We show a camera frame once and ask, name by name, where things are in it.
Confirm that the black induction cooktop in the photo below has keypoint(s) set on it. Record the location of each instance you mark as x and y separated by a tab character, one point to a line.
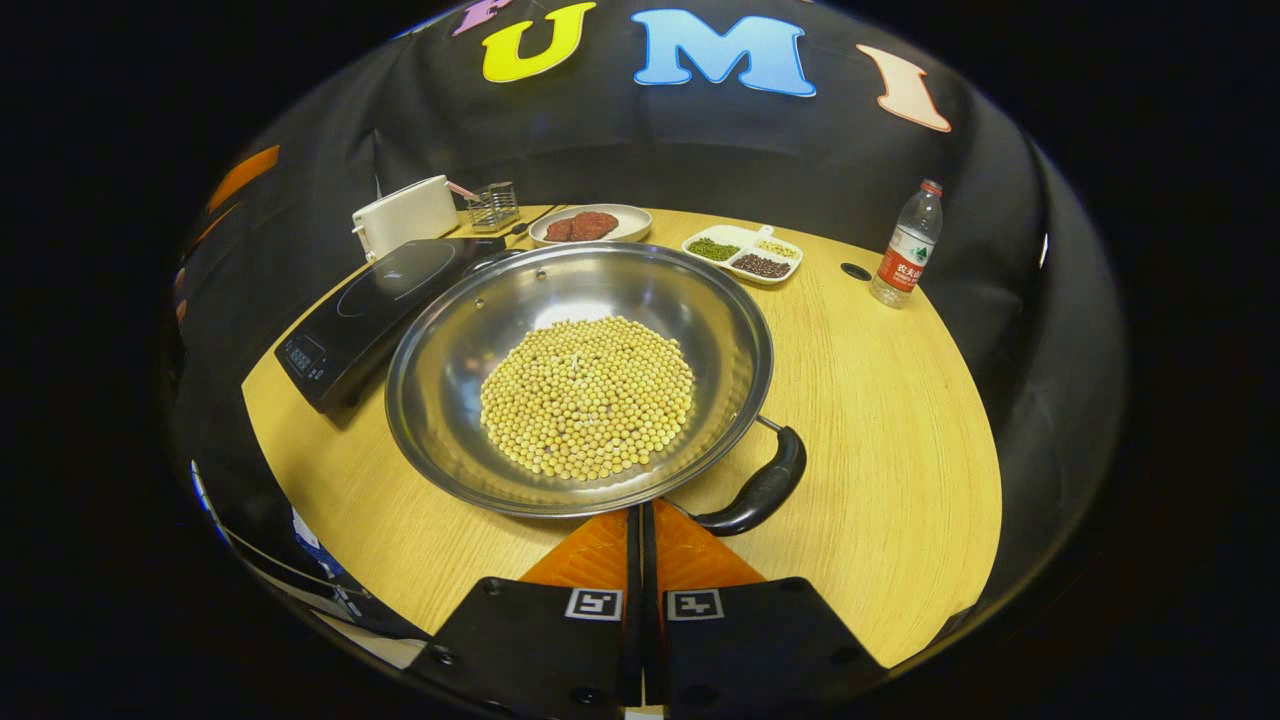
370	310

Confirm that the small pile of pale beans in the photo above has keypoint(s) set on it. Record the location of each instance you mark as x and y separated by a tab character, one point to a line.
778	249

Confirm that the large heap of soybeans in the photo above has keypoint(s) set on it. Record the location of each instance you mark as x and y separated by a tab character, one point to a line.
587	400

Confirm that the white toaster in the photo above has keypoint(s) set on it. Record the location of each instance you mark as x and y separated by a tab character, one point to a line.
405	215

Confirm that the red meat slice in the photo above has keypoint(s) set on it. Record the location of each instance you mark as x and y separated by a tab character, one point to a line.
595	225
559	230

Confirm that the pile of dark red beans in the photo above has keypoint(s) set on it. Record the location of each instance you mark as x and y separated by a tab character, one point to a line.
762	266

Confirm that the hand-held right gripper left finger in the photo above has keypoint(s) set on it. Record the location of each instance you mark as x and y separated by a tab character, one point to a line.
530	640

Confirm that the pink straw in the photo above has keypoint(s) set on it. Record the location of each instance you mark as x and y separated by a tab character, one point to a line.
462	190

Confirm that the pile of green mung beans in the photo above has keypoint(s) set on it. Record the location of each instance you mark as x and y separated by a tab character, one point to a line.
713	250

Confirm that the clear water bottle red label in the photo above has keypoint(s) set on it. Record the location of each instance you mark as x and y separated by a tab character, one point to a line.
905	255

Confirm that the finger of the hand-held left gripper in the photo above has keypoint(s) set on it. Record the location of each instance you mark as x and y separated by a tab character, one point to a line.
245	175
212	228

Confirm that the black backdrop cloth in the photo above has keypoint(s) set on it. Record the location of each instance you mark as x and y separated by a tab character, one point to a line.
800	160

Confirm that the white round plate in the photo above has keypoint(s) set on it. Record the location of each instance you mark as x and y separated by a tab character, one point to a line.
635	225

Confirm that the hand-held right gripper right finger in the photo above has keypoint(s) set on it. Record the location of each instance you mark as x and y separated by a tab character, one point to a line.
760	640

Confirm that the white divided tray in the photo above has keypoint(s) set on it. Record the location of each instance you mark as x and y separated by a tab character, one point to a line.
745	238

